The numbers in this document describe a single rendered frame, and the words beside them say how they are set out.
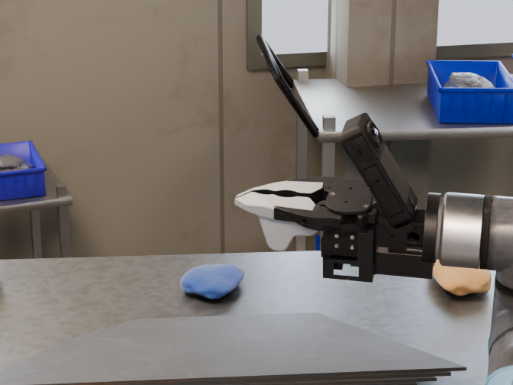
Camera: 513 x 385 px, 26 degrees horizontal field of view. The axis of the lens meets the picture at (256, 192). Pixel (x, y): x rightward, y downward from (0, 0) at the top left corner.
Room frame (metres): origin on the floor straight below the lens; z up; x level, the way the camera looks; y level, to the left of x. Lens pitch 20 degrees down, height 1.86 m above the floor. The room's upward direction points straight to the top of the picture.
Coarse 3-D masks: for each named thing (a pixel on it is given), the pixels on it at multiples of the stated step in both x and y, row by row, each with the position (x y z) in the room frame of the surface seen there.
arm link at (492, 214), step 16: (496, 208) 1.02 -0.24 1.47; (512, 208) 1.02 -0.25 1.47; (496, 224) 1.01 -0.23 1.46; (512, 224) 1.00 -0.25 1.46; (496, 240) 1.00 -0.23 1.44; (512, 240) 1.00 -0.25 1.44; (480, 256) 1.00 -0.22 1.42; (496, 256) 1.00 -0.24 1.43; (512, 256) 1.00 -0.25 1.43; (496, 272) 1.03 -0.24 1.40; (512, 272) 1.00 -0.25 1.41; (512, 288) 1.00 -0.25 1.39
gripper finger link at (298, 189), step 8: (272, 184) 1.10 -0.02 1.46; (280, 184) 1.10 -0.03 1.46; (288, 184) 1.10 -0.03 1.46; (296, 184) 1.10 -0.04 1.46; (304, 184) 1.10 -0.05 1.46; (312, 184) 1.10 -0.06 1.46; (320, 184) 1.10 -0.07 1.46; (248, 192) 1.09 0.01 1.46; (264, 192) 1.09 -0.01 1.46; (272, 192) 1.09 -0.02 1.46; (280, 192) 1.09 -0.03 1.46; (288, 192) 1.09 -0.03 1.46; (296, 192) 1.08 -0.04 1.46; (304, 192) 1.08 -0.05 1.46; (312, 192) 1.08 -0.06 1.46; (320, 192) 1.09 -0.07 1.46; (312, 200) 1.08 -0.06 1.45; (320, 200) 1.09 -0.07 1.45
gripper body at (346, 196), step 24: (336, 192) 1.07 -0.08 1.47; (360, 192) 1.07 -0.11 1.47; (432, 192) 1.06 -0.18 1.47; (360, 216) 1.03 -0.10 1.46; (384, 216) 1.04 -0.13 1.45; (432, 216) 1.02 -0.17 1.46; (336, 240) 1.05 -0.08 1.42; (360, 240) 1.03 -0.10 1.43; (384, 240) 1.05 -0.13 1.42; (408, 240) 1.04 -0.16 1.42; (432, 240) 1.01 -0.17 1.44; (336, 264) 1.05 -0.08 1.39; (360, 264) 1.04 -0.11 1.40; (384, 264) 1.05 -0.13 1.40; (408, 264) 1.04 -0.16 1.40; (432, 264) 1.04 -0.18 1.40
